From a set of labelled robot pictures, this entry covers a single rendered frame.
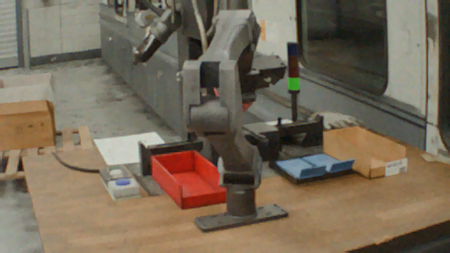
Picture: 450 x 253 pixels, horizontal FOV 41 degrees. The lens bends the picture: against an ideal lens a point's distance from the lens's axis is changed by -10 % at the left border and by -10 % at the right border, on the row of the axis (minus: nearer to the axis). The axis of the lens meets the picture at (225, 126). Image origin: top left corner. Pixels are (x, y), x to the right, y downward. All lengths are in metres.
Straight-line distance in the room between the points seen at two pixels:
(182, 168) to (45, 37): 9.25
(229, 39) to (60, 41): 9.74
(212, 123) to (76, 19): 9.81
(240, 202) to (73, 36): 9.64
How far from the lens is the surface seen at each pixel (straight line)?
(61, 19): 10.86
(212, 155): 1.72
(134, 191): 1.56
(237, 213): 1.37
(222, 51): 1.16
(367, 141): 1.83
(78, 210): 1.52
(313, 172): 1.59
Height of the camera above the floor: 1.44
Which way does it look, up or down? 14 degrees down
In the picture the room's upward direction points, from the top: 2 degrees counter-clockwise
